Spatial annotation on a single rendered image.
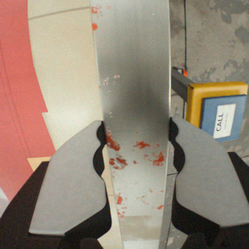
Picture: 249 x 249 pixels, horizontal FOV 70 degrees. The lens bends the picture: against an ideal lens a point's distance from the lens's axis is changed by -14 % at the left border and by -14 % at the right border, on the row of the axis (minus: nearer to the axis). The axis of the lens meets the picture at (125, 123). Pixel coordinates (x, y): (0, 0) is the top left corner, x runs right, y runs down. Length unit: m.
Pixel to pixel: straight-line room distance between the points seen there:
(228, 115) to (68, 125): 0.31
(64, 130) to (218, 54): 1.42
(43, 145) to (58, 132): 0.02
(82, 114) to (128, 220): 0.09
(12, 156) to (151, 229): 0.15
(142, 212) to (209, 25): 1.37
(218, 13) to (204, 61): 0.36
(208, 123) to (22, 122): 0.31
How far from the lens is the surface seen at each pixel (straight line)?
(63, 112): 0.16
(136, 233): 0.20
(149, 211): 0.17
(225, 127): 0.41
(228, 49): 1.57
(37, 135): 0.18
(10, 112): 0.18
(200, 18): 1.43
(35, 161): 0.20
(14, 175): 0.23
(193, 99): 0.37
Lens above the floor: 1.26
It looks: 61 degrees down
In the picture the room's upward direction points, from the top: 163 degrees clockwise
